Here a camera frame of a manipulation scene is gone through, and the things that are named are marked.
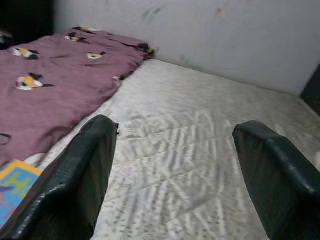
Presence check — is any colourful children's book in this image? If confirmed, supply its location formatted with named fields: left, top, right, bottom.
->
left=0, top=159, right=44, bottom=230

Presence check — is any cream quilted mattress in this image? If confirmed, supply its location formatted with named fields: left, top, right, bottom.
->
left=0, top=58, right=320, bottom=240

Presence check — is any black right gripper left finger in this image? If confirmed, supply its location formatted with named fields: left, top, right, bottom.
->
left=7, top=114, right=120, bottom=240

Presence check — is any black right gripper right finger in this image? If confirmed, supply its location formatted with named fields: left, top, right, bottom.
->
left=231, top=119, right=320, bottom=240

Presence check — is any purple cartoon print blanket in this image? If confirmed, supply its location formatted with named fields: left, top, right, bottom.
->
left=0, top=25, right=155, bottom=168

